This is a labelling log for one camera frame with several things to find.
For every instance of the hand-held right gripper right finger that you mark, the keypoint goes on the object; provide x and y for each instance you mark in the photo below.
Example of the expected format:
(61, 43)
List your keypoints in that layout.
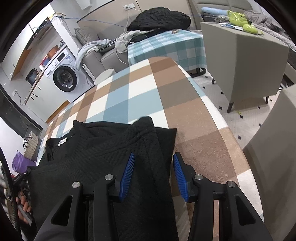
(179, 173)

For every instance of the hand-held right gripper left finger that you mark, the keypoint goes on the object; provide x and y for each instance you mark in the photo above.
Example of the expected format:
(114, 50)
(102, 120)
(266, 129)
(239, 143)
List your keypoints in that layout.
(127, 176)

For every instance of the black knit sweater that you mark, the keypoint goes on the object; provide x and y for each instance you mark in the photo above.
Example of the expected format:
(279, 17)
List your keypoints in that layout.
(99, 148)

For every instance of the person's left hand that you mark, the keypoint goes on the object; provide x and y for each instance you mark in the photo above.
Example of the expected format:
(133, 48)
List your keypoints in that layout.
(25, 205)

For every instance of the purple plastic bag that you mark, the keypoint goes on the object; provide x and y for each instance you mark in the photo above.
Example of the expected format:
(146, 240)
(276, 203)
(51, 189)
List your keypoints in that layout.
(20, 162)

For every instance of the woven laundry basket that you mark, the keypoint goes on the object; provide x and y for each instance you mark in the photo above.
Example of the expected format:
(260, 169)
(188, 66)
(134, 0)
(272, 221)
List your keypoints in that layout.
(32, 146)

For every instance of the dark door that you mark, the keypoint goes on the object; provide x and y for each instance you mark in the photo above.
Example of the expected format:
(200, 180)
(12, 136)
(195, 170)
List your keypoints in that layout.
(16, 115)

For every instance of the brown checked tablecloth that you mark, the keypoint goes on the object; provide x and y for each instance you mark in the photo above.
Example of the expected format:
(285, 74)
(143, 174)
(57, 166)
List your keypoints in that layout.
(161, 97)

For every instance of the white kitchen base cabinet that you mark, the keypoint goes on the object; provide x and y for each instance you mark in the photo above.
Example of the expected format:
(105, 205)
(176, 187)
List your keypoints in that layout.
(46, 102)

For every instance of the white round stool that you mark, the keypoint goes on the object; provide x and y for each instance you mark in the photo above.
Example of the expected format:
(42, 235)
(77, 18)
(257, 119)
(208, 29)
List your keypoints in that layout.
(104, 76)

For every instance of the black cooking pot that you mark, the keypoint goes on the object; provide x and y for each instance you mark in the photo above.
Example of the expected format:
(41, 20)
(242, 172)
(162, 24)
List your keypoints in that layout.
(31, 76)

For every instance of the white washing machine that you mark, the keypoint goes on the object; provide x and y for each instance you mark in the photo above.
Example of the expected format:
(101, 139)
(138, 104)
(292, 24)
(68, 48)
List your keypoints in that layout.
(62, 78)

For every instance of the grey sofa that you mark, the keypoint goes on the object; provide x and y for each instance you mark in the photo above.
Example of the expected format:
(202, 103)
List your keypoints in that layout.
(108, 58)

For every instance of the red container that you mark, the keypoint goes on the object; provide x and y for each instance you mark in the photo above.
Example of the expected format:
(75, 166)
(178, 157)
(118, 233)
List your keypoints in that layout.
(44, 60)

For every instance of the blue checked tablecloth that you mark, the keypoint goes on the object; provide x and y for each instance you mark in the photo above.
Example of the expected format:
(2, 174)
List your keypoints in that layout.
(166, 46)

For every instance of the houndstooth cushion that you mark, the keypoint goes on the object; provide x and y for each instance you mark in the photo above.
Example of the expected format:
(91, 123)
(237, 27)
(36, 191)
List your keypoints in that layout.
(109, 45)

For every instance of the light grey garment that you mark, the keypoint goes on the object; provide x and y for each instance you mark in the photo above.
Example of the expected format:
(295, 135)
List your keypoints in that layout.
(87, 48)

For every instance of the white garment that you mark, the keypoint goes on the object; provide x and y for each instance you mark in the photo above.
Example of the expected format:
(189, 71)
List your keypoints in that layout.
(123, 41)

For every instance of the orange cooking pot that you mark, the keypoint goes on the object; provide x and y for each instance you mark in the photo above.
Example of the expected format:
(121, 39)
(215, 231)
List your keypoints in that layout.
(52, 51)

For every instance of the black pouch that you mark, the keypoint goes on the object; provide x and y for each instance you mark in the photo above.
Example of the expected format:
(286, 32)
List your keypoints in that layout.
(145, 36)

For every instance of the small metal object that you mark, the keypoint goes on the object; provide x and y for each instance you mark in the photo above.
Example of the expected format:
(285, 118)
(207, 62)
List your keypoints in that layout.
(175, 31)

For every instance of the grey cushion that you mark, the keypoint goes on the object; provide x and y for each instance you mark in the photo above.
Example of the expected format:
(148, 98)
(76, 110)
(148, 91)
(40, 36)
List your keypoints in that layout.
(86, 34)

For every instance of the range hood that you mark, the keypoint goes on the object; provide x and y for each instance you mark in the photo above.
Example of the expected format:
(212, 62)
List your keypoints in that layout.
(40, 32)

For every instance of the black quilted jacket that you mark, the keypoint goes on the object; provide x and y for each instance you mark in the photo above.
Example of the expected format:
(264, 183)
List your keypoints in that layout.
(159, 17)

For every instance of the green plush toy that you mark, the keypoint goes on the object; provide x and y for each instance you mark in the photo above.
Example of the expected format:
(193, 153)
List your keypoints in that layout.
(240, 20)

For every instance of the blue pillow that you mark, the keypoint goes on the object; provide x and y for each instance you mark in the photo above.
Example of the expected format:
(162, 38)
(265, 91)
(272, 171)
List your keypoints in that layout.
(212, 11)

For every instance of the beige bed headboard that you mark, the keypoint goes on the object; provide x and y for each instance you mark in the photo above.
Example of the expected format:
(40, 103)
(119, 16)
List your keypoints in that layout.
(215, 2)

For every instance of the grey blanket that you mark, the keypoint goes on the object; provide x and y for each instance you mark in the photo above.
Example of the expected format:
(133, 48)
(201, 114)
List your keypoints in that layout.
(263, 19)

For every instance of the white wall cabinets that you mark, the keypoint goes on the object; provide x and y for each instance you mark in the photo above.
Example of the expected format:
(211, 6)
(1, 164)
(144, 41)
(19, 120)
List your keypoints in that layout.
(13, 55)

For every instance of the wall socket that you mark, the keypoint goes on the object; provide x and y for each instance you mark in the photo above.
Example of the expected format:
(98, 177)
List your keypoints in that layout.
(129, 6)

